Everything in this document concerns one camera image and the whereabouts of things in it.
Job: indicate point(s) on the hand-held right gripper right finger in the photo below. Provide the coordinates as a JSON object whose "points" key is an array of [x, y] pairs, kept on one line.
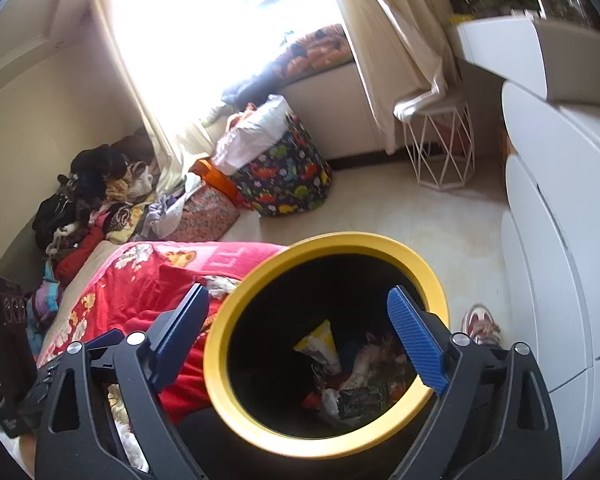
{"points": [[415, 340]]}

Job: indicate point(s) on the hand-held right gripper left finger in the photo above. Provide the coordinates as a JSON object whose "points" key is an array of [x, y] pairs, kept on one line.
{"points": [[180, 335]]}

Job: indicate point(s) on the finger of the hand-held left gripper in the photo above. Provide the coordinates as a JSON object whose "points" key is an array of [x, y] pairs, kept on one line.
{"points": [[105, 342]]}

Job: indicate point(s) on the yellow rimmed black trash bin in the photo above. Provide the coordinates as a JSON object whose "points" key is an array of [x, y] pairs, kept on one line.
{"points": [[215, 355]]}

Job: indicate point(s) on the colourful snack wrapper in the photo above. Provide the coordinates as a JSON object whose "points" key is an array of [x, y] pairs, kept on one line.
{"points": [[375, 360]]}

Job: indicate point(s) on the dark patterned wrapper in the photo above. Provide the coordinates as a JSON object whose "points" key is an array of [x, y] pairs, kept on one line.
{"points": [[357, 400]]}

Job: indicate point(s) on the yellow snack wrapper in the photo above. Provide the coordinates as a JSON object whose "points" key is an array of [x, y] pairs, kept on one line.
{"points": [[320, 337]]}

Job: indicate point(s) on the white wrapper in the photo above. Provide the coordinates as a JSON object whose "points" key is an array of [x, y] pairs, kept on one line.
{"points": [[330, 402]]}

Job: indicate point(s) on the red floral blanket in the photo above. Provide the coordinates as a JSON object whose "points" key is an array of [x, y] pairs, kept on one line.
{"points": [[145, 285]]}

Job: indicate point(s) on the blue striped cloth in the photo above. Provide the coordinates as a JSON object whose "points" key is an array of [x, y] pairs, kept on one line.
{"points": [[47, 300]]}

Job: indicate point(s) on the pink and white sneaker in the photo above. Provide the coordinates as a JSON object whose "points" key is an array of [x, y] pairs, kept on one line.
{"points": [[480, 325]]}

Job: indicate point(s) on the beige bed sheet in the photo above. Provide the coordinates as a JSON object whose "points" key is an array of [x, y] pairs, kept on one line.
{"points": [[87, 272]]}

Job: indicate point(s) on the floral fabric bag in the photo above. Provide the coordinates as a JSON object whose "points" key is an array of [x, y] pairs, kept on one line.
{"points": [[205, 215]]}

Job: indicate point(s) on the orange bag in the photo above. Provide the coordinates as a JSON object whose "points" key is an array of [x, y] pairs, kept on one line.
{"points": [[215, 175]]}

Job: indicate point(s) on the cream curtain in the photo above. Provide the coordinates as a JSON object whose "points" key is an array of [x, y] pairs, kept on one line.
{"points": [[395, 35], [175, 160]]}

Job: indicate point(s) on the pile of clothes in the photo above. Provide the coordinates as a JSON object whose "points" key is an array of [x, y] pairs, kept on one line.
{"points": [[95, 160]]}

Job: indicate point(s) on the dinosaur print storage basket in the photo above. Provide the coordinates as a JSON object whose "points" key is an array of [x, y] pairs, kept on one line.
{"points": [[285, 180]]}

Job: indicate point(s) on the white drawer cabinet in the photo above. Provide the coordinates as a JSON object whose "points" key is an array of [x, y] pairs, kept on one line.
{"points": [[555, 210]]}

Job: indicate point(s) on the white plastic bag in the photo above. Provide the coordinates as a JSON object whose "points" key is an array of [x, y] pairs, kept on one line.
{"points": [[260, 130]]}

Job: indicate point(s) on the orange cloth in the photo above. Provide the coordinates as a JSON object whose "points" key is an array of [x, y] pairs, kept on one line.
{"points": [[232, 120]]}

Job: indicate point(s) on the orange patterned quilt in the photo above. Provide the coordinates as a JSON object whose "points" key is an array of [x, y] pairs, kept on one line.
{"points": [[320, 50]]}

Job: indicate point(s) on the white vanity desk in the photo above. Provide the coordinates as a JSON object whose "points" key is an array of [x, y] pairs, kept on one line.
{"points": [[500, 45]]}

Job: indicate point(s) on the small yellow item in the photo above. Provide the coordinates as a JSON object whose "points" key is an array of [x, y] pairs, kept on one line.
{"points": [[457, 18]]}

